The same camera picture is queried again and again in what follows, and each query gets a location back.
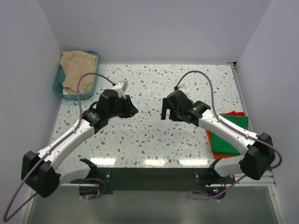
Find folded orange t shirt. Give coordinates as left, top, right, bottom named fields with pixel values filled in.
left=206, top=130, right=241, bottom=159

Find beige t shirt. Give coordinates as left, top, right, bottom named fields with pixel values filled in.
left=60, top=50, right=99, bottom=95

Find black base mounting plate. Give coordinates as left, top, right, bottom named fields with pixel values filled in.
left=78, top=167, right=235, bottom=201

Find folded red t shirt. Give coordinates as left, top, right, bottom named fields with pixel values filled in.
left=207, top=111, right=246, bottom=152

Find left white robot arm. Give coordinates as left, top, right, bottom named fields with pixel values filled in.
left=21, top=85, right=138, bottom=197

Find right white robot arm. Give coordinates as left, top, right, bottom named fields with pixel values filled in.
left=161, top=90, right=275, bottom=185

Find green t shirt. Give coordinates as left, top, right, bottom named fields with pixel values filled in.
left=212, top=117, right=245, bottom=154

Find teal plastic basket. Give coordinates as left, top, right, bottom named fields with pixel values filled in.
left=53, top=50, right=100, bottom=100

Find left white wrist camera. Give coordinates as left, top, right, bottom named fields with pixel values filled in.
left=113, top=81, right=128, bottom=98

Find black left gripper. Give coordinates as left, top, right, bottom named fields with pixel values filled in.
left=107, top=95, right=138, bottom=119

